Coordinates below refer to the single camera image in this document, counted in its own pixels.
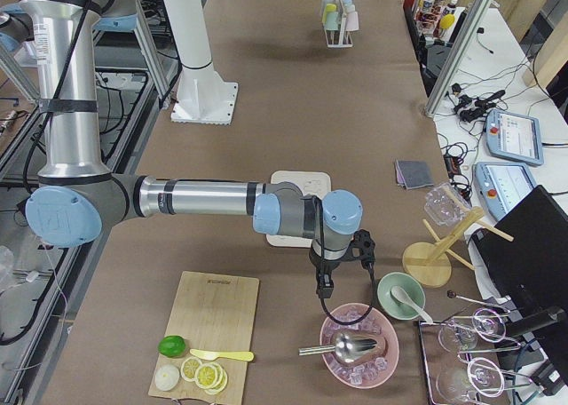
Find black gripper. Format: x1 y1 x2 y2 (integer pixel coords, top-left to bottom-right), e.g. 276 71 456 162
341 229 375 267

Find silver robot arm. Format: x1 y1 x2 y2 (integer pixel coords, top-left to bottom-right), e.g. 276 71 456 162
20 0 375 273

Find cream rabbit tray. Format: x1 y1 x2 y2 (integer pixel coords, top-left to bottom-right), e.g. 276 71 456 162
265 171 331 249

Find pink plastic cup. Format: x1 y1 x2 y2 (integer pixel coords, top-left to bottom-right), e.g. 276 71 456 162
345 11 359 32

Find yellow plastic cup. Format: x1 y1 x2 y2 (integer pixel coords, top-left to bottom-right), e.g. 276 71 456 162
322 3 340 31

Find white ceramic spoon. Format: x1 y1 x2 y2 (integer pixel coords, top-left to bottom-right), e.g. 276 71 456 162
390 286 433 324

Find green bowl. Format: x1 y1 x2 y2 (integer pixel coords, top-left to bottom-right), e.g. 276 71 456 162
376 272 426 321

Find wooden mug tree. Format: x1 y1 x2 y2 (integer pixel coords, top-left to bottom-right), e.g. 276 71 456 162
402 206 514 288

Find grey folded cloth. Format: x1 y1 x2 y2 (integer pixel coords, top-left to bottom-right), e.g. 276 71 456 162
394 160 434 189

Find clear glass mug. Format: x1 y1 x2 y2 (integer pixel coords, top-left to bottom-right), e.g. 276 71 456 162
424 182 470 226

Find metal ice scoop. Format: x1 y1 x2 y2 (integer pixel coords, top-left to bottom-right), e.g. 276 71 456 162
298 330 384 366

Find pink bowl with ice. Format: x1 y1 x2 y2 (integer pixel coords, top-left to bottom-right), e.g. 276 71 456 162
319 303 399 389

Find left wine glass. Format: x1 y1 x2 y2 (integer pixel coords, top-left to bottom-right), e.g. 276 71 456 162
438 322 477 353

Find lower teach pendant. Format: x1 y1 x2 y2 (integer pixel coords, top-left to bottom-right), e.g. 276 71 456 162
474 162 537 221

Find teach pendant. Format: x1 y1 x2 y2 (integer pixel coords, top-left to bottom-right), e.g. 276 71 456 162
485 108 544 166
474 162 537 221

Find wooden cutting board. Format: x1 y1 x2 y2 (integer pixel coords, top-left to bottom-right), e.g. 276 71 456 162
148 271 259 404

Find black wine glass rack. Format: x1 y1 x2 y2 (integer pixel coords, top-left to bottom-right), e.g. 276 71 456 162
419 290 543 404

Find black monitor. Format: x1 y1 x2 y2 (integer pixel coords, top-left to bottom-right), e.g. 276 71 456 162
473 186 567 312

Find right wine glass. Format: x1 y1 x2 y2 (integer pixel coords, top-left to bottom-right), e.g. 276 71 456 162
436 367 476 404

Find upper teach pendant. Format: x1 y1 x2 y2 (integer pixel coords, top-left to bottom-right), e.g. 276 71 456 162
485 108 544 166

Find yellow plastic knife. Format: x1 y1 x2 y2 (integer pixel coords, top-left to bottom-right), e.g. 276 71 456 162
189 348 255 362

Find lemon slices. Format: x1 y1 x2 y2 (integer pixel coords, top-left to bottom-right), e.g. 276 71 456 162
179 356 228 395

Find whole green lime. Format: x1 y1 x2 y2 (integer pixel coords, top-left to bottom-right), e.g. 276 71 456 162
157 335 186 358

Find white onion half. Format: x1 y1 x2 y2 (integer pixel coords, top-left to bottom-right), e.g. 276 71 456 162
154 364 180 392

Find white wire cup rack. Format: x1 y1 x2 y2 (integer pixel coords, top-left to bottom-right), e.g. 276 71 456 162
320 0 357 48

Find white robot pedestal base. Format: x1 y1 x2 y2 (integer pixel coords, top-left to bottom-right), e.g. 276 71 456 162
163 0 238 125

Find aluminium frame post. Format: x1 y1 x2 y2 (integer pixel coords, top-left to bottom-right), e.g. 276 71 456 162
424 0 492 118

